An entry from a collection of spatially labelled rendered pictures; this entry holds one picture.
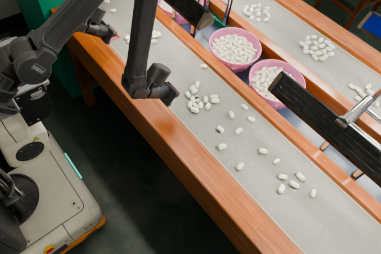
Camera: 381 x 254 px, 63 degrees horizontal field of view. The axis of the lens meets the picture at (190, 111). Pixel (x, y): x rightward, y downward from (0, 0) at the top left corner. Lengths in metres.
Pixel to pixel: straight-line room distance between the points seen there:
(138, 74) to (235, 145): 0.51
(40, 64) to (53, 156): 1.04
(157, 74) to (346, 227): 0.86
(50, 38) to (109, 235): 1.30
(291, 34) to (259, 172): 0.85
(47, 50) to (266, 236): 0.87
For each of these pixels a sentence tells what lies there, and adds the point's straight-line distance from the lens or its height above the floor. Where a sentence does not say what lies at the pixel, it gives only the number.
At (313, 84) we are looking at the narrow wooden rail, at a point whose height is 0.75.
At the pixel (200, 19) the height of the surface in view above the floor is 1.08.
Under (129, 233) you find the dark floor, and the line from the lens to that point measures 1.88.
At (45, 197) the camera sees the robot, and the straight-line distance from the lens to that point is 1.73.
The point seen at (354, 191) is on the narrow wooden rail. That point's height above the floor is 0.77.
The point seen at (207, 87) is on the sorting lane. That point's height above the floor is 0.74.
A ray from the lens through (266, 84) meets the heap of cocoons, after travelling 1.50.
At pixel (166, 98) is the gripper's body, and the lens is 1.15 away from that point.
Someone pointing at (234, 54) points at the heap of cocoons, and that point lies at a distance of 1.59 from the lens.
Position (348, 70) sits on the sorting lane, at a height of 0.74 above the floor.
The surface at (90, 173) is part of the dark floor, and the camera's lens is 2.03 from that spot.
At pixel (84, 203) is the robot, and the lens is 1.67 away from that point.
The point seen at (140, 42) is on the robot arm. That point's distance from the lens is 0.92.
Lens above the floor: 1.82
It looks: 55 degrees down
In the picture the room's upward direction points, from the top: 9 degrees clockwise
